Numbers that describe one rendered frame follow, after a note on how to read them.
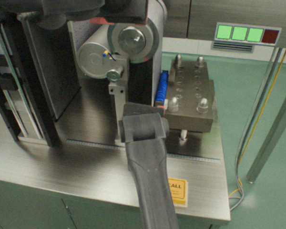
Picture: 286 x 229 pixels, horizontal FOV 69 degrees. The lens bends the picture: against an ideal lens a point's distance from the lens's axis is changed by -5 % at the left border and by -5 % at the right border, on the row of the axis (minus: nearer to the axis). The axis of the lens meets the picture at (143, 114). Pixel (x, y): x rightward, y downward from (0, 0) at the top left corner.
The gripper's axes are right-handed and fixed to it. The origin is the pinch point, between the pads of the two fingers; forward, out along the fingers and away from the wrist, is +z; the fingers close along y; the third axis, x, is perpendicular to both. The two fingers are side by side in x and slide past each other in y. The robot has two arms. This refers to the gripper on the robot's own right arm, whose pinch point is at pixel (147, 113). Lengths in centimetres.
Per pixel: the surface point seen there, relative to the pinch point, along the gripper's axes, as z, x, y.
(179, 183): -2.8, -18.5, 11.8
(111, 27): -3.0, 23.0, -12.0
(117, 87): -1.3, 6.8, -9.2
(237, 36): 30, 31, 29
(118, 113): 7.0, -2.1, -10.1
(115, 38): -2.5, 20.2, -10.7
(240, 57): 286, 61, 99
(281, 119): 71, -3, 72
